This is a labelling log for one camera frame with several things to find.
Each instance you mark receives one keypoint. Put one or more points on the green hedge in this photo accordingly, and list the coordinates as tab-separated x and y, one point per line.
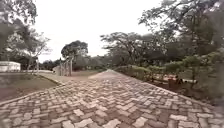
133	71

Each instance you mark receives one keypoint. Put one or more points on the mottled brick paved path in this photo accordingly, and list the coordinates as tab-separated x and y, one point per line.
110	100

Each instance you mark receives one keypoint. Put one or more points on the tall round-crowned tree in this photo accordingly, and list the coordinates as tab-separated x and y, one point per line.
74	50

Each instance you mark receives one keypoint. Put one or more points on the grey gate pillars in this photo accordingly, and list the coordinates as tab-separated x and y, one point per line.
66	68

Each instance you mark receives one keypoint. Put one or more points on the grey concrete kerb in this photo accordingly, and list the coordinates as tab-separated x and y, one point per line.
50	79

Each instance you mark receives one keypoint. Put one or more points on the row of trees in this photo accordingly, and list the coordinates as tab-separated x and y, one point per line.
180	36

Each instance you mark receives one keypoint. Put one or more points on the grass and dirt ground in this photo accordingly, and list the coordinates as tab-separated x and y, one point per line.
23	85

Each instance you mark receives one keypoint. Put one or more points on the white building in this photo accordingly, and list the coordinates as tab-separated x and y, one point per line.
9	66

